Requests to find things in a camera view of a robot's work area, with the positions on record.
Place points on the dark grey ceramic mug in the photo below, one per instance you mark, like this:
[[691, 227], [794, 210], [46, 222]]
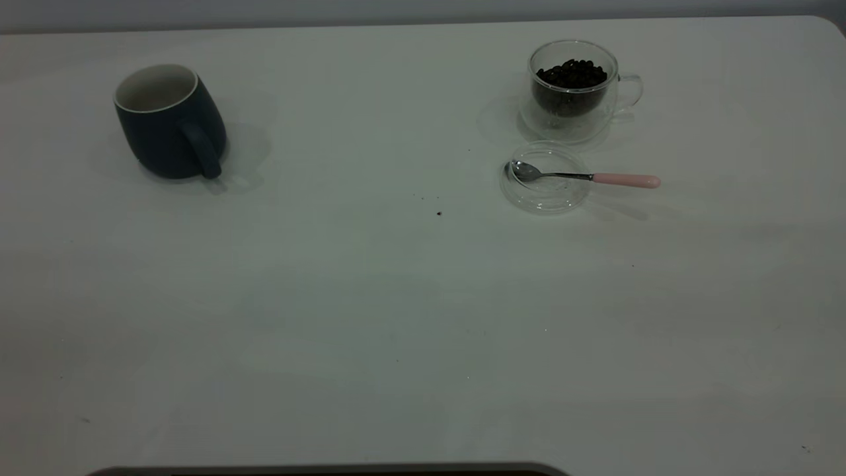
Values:
[[165, 142]]

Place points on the small clear glass dish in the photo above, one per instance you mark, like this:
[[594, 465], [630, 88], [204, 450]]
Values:
[[548, 197]]

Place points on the roasted coffee beans pile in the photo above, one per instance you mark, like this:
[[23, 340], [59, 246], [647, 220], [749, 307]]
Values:
[[572, 76]]

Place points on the clear double-wall glass cup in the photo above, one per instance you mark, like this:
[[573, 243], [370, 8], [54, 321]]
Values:
[[543, 122]]

